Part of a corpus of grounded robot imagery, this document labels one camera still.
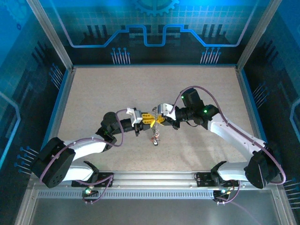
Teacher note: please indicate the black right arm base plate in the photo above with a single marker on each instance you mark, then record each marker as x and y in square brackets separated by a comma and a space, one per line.
[204, 179]

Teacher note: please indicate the grey metal panel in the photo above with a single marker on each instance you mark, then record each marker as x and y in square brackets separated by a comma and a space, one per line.
[152, 211]

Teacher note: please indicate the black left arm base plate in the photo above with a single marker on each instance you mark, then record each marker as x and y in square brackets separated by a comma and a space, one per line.
[105, 178]

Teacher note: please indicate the small lit circuit board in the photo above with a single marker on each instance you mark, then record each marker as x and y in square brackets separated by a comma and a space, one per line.
[88, 191]
[222, 191]

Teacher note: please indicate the silver key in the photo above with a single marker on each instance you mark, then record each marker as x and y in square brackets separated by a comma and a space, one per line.
[154, 110]

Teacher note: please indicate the aluminium frame post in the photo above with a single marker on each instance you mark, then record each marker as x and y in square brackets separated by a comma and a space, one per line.
[51, 35]
[257, 35]

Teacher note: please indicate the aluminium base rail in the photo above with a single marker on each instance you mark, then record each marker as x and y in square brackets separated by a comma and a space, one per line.
[154, 179]

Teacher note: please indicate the aluminium table side rail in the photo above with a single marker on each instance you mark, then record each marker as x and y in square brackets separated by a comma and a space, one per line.
[60, 105]
[246, 93]

